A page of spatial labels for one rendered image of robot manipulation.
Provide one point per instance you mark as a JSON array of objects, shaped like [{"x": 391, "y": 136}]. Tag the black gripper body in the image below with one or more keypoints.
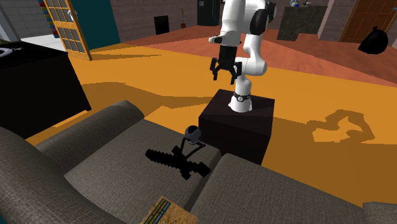
[{"x": 227, "y": 56}]

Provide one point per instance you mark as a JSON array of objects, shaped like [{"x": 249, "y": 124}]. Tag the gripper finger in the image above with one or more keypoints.
[
  {"x": 236, "y": 72},
  {"x": 214, "y": 69}
]

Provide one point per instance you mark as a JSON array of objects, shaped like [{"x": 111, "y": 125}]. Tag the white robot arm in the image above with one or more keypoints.
[{"x": 252, "y": 46}]

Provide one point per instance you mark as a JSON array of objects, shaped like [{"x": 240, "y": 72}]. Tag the dark refrigerator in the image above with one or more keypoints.
[{"x": 208, "y": 12}]

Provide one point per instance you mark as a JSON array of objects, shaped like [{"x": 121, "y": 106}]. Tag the small potted plant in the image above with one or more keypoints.
[{"x": 183, "y": 20}]

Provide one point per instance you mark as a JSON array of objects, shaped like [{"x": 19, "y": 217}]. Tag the dark robot stand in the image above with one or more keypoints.
[{"x": 238, "y": 130}]

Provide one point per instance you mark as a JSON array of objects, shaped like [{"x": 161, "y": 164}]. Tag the black square box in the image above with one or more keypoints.
[{"x": 161, "y": 24}]

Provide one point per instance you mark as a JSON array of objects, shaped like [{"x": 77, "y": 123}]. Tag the dark stone counter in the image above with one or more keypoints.
[{"x": 299, "y": 21}]

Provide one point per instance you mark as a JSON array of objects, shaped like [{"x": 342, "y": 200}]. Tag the black pixelated sword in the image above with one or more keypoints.
[{"x": 176, "y": 161}]

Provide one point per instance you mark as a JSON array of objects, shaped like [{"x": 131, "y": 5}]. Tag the grey fabric sofa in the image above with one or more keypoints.
[{"x": 124, "y": 173}]

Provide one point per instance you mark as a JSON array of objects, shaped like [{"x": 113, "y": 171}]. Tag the brown wooden door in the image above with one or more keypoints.
[{"x": 366, "y": 18}]

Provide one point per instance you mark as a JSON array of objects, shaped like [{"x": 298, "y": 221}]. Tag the black garbage bag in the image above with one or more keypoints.
[{"x": 373, "y": 42}]

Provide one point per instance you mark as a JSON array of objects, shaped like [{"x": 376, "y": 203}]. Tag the wooden glass-paned door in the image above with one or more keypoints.
[{"x": 66, "y": 28}]

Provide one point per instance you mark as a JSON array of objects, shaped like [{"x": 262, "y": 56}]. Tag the black cabinet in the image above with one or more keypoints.
[{"x": 34, "y": 90}]

